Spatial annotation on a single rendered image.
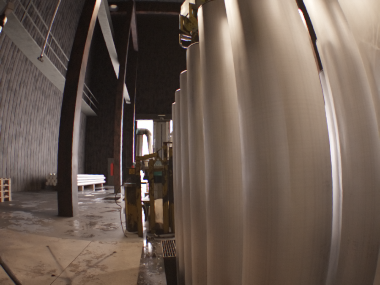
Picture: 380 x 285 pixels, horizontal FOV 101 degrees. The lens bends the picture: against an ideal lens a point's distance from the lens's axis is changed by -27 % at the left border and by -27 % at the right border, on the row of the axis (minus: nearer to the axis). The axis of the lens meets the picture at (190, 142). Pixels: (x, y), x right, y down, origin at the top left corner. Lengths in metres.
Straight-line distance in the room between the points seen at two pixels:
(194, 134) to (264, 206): 0.61
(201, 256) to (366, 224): 0.64
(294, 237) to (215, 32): 0.62
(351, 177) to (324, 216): 0.21
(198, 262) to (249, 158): 0.68
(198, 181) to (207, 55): 0.48
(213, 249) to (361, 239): 0.40
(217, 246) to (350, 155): 0.42
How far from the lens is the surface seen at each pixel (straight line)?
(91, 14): 5.26
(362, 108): 0.54
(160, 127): 4.09
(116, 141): 9.55
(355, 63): 0.57
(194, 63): 1.00
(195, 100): 0.92
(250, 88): 0.36
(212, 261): 0.66
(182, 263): 1.58
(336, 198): 1.38
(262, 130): 0.33
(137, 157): 2.72
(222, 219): 0.60
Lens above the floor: 0.74
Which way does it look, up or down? 9 degrees up
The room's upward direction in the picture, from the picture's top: 2 degrees counter-clockwise
